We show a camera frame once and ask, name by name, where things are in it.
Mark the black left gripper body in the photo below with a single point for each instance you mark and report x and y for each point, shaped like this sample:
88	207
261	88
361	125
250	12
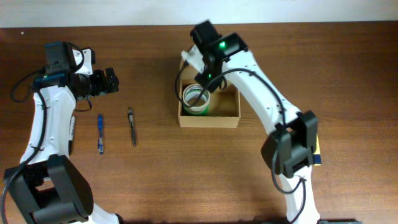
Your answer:
104	82

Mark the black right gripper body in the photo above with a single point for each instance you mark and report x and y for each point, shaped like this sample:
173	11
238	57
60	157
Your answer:
210	79

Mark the black clear pen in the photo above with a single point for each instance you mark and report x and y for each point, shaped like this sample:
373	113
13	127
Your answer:
132	126

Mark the white black marker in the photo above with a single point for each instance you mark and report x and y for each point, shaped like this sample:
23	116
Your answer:
71	134

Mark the white masking tape roll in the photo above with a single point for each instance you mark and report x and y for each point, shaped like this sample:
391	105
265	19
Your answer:
196	102

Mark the brown cardboard box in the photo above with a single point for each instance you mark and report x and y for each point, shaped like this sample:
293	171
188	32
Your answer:
223	108

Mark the green tape roll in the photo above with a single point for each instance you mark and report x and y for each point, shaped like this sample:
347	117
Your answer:
196	110

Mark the blue pen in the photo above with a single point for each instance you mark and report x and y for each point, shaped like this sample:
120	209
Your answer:
100	139

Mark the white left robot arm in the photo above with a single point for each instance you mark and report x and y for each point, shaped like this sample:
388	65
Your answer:
46	186

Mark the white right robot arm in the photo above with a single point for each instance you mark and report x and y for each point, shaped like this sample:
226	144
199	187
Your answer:
291	148

